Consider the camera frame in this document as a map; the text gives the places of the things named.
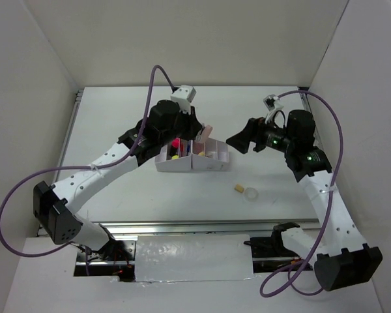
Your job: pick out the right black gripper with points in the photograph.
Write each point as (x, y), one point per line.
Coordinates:
(255, 128)

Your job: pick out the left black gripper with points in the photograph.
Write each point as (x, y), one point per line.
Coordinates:
(194, 126)

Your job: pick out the blue gel pen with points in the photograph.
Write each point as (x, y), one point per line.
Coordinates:
(189, 148)

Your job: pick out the red pen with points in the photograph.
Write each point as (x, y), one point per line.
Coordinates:
(182, 148)

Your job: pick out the black pink highlighter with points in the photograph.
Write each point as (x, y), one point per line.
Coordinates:
(174, 148)

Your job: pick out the tan eraser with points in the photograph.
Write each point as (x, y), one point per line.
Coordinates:
(239, 188)

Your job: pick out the clear tape roll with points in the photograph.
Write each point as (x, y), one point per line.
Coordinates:
(250, 194)

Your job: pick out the white staples box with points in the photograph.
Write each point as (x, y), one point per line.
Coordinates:
(211, 154)

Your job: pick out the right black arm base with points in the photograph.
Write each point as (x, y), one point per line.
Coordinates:
(268, 253)

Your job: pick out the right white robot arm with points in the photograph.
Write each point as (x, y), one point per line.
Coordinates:
(340, 256)

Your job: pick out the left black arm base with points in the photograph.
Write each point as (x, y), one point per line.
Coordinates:
(116, 259)

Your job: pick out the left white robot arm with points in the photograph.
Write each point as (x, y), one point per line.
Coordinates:
(56, 206)

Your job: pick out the right white divided organizer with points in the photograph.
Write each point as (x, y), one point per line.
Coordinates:
(207, 164)

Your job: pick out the white divided organizer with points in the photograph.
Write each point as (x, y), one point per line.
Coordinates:
(207, 164)
(164, 163)

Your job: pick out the left white divided organizer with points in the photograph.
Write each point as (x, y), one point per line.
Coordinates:
(164, 163)

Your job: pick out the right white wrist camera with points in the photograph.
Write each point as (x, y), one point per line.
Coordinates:
(273, 105)

